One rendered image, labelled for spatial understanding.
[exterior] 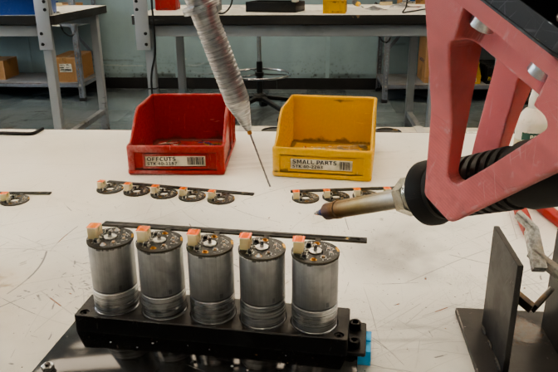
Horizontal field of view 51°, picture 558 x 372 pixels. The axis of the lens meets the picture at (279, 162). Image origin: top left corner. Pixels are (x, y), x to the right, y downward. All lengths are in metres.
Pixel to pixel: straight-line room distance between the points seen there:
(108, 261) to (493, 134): 0.20
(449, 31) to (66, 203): 0.44
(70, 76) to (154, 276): 4.34
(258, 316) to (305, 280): 0.03
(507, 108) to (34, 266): 0.34
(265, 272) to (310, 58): 4.43
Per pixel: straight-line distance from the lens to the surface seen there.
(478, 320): 0.37
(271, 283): 0.30
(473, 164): 0.20
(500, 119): 0.21
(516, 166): 0.17
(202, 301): 0.32
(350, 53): 4.71
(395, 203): 0.23
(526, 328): 0.37
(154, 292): 0.32
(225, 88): 0.25
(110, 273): 0.33
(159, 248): 0.31
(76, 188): 0.59
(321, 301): 0.30
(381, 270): 0.42
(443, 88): 0.18
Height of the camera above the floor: 0.95
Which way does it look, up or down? 19 degrees down
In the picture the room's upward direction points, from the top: straight up
